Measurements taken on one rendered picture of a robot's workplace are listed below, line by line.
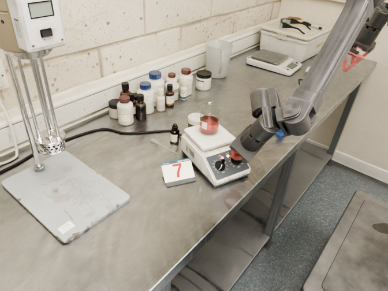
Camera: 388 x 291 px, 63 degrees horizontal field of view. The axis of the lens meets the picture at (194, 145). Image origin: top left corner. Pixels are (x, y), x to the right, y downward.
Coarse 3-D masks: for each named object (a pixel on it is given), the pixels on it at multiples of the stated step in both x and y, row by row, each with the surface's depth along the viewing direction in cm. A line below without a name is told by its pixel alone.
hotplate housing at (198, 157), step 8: (184, 136) 98; (184, 144) 98; (192, 144) 94; (184, 152) 100; (192, 152) 95; (200, 152) 91; (208, 152) 91; (216, 152) 92; (192, 160) 96; (200, 160) 91; (200, 168) 93; (208, 168) 89; (208, 176) 90; (232, 176) 90; (240, 176) 92; (216, 184) 88
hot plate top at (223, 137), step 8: (192, 128) 98; (224, 128) 99; (192, 136) 94; (200, 136) 94; (208, 136) 95; (216, 136) 95; (224, 136) 95; (232, 136) 96; (200, 144) 91; (208, 144) 91; (216, 144) 92; (224, 144) 93
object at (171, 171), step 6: (180, 162) 92; (186, 162) 93; (168, 168) 91; (174, 168) 91; (180, 168) 92; (186, 168) 92; (168, 174) 90; (174, 174) 91; (180, 174) 91; (186, 174) 92; (192, 174) 92
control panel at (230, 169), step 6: (228, 150) 93; (210, 156) 90; (216, 156) 91; (210, 162) 90; (228, 162) 91; (228, 168) 90; (234, 168) 91; (240, 168) 92; (246, 168) 92; (216, 174) 88; (222, 174) 89; (228, 174) 90
